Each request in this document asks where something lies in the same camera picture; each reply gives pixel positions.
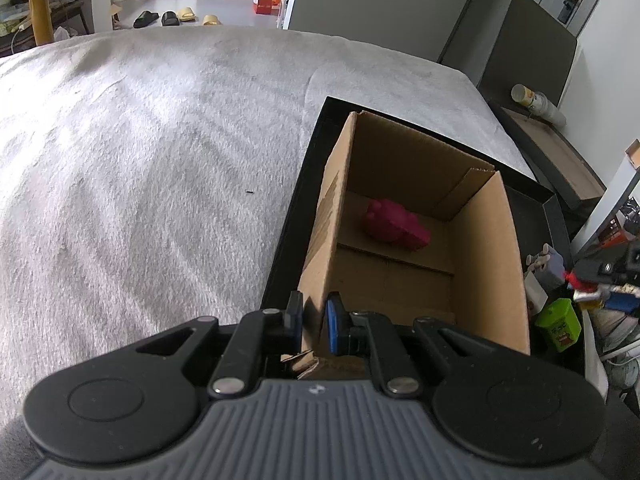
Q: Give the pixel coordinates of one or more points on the yellow slipper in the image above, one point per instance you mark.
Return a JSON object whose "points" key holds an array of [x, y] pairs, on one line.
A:
{"points": [[186, 13], [211, 20]]}

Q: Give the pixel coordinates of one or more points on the yellow table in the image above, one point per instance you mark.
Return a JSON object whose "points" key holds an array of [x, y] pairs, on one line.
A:
{"points": [[40, 10]]}

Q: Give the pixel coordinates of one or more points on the green cube toy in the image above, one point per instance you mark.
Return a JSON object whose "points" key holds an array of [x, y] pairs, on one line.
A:
{"points": [[557, 322]]}

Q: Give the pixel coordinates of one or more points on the grey purple toy figure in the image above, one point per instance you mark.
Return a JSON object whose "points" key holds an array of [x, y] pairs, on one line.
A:
{"points": [[551, 262]]}

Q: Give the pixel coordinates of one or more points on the dark wooden nightstand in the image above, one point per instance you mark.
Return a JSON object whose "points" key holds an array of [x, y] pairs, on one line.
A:
{"points": [[555, 155]]}

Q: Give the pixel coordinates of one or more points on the brown cardboard box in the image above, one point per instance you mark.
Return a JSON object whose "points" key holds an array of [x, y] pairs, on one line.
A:
{"points": [[490, 270]]}

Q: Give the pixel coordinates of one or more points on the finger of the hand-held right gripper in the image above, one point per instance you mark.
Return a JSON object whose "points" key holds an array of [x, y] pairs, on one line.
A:
{"points": [[615, 262]]}

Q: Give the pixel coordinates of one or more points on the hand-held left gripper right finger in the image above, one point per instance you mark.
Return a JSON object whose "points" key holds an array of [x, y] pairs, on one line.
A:
{"points": [[332, 327]]}

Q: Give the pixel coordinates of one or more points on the pink dinosaur toy figure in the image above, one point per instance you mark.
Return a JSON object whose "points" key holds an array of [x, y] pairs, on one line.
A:
{"points": [[395, 225]]}

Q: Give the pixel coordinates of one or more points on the black slipper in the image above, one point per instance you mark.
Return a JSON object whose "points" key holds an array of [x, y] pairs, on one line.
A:
{"points": [[170, 19], [145, 20]]}

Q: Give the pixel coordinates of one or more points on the grey headboard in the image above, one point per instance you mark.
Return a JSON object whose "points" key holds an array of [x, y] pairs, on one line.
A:
{"points": [[530, 50]]}

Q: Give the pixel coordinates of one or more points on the stack of paper cups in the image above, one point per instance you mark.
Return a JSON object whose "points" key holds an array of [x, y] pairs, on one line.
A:
{"points": [[537, 102]]}

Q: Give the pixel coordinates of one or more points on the dark chair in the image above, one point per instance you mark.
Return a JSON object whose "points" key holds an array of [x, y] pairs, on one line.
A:
{"points": [[75, 15]]}

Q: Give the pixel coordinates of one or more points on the white post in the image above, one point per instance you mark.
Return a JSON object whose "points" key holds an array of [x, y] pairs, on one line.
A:
{"points": [[607, 195]]}

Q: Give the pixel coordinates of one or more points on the black tray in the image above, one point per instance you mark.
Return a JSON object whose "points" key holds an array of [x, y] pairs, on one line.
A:
{"points": [[295, 220]]}

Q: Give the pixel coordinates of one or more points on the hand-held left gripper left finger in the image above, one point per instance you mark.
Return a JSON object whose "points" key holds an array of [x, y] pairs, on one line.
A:
{"points": [[295, 322]]}

